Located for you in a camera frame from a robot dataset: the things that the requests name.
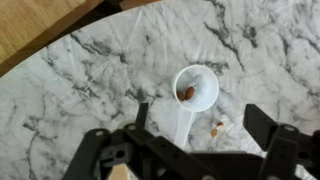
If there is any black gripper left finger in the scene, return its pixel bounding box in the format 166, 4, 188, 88
61, 102, 221, 180

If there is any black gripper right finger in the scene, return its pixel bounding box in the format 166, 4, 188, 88
242, 103, 320, 180

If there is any brown nut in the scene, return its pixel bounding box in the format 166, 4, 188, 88
184, 85, 196, 101

